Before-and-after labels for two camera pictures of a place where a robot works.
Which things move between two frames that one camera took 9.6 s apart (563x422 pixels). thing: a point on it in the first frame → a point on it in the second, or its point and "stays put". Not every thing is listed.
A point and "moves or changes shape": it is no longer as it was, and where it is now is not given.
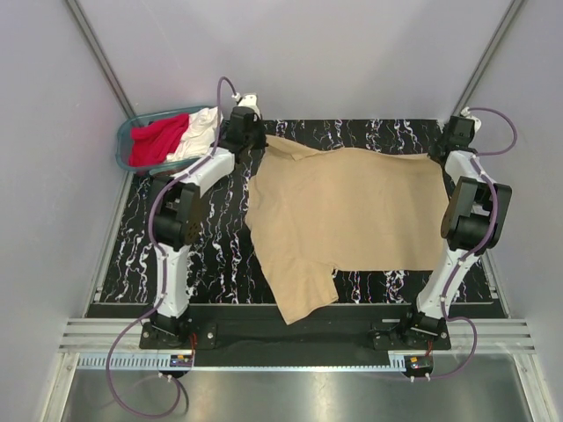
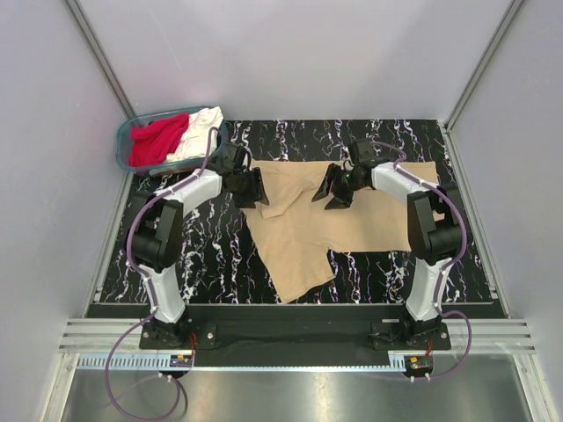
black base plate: [258, 335] stays put
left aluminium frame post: [101, 57] stays put
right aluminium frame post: [485, 57] stays put
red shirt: [151, 143] stays put
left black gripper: [260, 143] → [256, 192]
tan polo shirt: [318, 212] moves or changes shape
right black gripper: [432, 152] → [332, 173]
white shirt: [201, 135] stays put
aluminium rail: [493, 335] stays put
